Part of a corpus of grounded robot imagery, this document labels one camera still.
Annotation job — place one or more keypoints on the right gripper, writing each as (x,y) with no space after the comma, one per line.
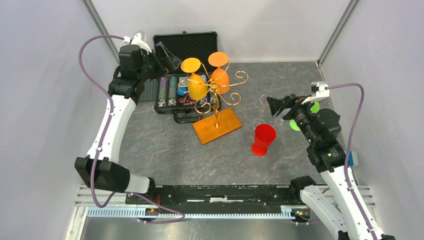
(276,104)

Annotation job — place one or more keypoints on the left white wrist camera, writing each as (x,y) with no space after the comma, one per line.
(139,39)

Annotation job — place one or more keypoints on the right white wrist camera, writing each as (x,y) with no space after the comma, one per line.
(319,92)

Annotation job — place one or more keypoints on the gold wire glass rack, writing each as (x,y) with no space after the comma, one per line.
(213,87)

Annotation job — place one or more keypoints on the yellow wine glass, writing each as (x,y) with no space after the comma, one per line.
(196,85)

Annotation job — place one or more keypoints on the red wine glass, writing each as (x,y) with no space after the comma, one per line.
(264,136)

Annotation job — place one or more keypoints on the black poker chip case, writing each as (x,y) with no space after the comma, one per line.
(185,90)

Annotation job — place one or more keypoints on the clear wine glass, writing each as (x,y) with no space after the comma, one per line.
(279,121)
(262,114)

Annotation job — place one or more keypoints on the clear wine glass front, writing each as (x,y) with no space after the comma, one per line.
(262,114)

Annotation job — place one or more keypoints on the clear wine glass back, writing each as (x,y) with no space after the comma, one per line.
(279,121)

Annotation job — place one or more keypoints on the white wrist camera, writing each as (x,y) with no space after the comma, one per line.
(319,92)
(139,39)

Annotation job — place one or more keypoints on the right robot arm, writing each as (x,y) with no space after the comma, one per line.
(349,218)

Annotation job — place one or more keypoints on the blue green toy blocks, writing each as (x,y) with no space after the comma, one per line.
(352,158)

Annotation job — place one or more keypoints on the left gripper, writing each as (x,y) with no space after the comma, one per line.
(170,60)

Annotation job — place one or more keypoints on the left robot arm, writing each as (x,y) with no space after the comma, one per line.
(100,167)

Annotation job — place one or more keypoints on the orange wine glass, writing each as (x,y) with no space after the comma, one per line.
(219,59)

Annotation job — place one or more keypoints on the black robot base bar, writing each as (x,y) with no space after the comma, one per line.
(223,199)

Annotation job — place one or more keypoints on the orange wooden rack base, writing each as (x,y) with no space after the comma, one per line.
(213,127)

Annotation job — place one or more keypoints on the white slotted cable duct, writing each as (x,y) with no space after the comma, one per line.
(141,212)

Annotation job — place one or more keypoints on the green wine glass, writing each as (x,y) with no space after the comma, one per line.
(314,109)

